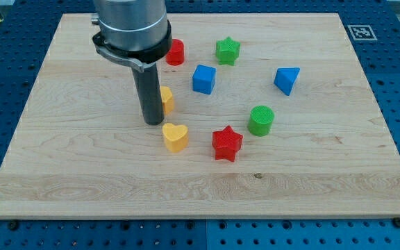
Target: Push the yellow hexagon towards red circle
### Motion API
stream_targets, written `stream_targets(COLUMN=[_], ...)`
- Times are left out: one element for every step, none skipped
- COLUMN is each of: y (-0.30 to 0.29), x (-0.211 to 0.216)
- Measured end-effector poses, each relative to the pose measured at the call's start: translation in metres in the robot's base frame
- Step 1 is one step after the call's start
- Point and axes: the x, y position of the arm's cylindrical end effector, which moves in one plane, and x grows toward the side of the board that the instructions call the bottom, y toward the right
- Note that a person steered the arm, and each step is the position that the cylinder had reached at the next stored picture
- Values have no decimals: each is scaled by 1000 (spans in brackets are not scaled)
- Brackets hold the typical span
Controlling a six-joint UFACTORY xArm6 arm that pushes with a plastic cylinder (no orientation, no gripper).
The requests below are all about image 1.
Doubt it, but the wooden board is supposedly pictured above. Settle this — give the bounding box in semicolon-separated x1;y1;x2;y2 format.
0;13;400;220

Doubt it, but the yellow heart block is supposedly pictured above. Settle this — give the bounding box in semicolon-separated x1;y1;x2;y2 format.
162;123;189;153

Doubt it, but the white fiducial marker tag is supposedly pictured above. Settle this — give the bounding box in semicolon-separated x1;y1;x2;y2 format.
347;24;377;41

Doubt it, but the black board clamp bolt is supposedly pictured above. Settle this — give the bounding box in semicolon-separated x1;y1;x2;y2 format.
392;217;400;228
7;220;19;231

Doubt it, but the red cylinder block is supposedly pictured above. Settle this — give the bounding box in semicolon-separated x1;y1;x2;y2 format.
165;39;185;66

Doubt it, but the blue cube block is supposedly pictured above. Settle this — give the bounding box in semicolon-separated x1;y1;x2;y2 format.
192;65;217;94

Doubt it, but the green cylinder block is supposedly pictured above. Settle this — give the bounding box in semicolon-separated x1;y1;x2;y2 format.
247;106;275;137

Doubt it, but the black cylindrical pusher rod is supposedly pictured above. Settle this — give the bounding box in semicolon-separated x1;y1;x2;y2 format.
132;63;165;125

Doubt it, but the green star block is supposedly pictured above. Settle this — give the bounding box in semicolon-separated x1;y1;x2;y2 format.
215;37;241;66

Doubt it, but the red star block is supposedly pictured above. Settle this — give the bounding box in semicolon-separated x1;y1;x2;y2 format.
212;126;243;162

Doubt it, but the blue triangle block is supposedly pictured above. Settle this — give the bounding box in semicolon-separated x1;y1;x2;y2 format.
274;67;300;96

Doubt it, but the black board clamp bolt right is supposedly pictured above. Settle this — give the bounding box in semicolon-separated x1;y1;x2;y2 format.
392;217;400;228

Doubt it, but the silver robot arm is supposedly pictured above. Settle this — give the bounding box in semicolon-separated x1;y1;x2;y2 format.
92;0;172;73

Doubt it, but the black board clamp bolt left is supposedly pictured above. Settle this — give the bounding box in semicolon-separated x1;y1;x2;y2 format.
7;220;19;231

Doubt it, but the yellow hexagon block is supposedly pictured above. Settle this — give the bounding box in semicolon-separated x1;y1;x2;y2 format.
160;86;175;115

